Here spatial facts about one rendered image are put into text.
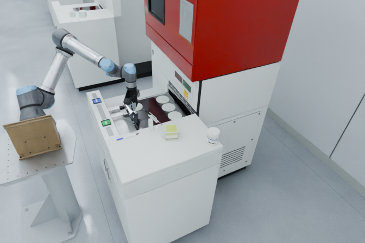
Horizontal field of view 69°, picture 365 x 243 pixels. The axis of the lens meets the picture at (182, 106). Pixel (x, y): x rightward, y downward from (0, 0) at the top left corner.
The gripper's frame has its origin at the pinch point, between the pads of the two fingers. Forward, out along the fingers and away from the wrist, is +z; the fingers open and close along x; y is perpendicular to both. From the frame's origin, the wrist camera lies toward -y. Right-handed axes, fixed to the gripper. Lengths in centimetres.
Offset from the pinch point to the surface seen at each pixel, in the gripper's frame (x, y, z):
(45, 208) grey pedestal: 61, -44, 74
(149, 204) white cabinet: -27, -56, 23
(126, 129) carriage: -0.8, -16.7, 3.6
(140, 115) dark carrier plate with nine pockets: -6.8, -2.4, 1.7
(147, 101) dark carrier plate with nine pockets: -6.5, 15.5, 1.7
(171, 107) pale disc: -25.8, 12.2, 1.6
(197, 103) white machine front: -45.6, 1.1, -13.4
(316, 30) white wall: -142, 119, -30
